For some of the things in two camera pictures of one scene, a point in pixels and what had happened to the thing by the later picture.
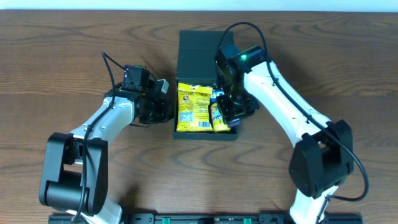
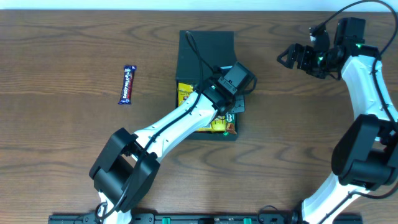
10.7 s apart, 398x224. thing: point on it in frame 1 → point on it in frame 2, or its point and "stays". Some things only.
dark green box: [196, 63] stays
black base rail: [212, 219] stays
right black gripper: [234, 109] → [301, 56]
